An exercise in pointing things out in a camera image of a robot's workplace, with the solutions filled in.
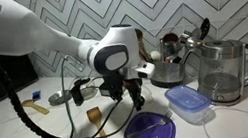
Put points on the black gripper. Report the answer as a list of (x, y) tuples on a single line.
[(123, 82)]

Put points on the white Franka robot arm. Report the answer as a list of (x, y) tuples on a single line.
[(23, 31)]

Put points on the clear glass carafe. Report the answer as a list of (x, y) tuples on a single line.
[(89, 90)]

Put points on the metal fork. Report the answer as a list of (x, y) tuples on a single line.
[(153, 125)]

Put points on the wooden spatula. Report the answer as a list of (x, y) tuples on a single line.
[(102, 133)]

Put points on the steel utensil holder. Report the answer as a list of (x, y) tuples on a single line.
[(166, 72)]

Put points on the wooden spoon in holder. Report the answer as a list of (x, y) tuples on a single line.
[(142, 47)]

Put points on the blue lidded plastic container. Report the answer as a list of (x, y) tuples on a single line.
[(188, 102)]

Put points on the metal measuring cup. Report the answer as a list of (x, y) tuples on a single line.
[(170, 41)]

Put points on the metal spoon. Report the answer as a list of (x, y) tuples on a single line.
[(190, 40)]

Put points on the blue black small tool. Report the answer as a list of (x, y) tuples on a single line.
[(36, 95)]

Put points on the long wooden spoon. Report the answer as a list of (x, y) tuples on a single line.
[(35, 106)]

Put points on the glass electric kettle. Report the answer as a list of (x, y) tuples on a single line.
[(224, 72)]

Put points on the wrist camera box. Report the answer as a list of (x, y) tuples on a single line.
[(144, 70)]

